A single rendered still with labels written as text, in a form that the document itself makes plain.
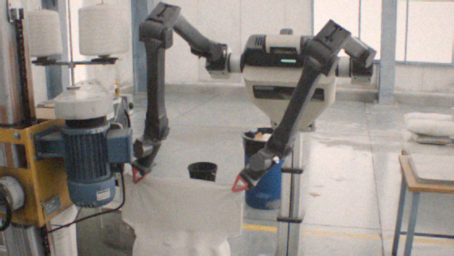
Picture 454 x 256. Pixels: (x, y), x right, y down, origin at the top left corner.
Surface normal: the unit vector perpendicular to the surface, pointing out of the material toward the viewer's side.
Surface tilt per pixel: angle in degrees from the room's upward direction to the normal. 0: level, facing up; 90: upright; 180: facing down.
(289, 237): 90
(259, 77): 40
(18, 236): 90
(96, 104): 91
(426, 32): 90
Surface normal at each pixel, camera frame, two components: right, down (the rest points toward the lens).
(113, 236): -0.28, 0.23
